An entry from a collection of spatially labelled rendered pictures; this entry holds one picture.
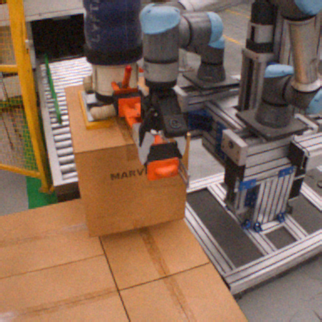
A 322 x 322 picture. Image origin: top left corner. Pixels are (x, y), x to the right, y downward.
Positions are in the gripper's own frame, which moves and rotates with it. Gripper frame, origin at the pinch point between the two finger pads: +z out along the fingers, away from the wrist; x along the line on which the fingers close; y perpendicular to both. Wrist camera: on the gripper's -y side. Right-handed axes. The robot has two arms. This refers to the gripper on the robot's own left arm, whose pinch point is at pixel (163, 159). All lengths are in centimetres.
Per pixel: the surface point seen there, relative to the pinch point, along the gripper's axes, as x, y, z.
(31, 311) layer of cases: 48, 10, 67
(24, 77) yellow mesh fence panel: 44, 152, 26
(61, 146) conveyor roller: 26, 126, 66
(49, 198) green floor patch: 43, 143, 120
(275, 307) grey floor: -70, 9, 120
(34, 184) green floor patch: 55, 165, 120
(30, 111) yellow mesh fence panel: 44, 152, 51
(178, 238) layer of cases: -18, 31, 66
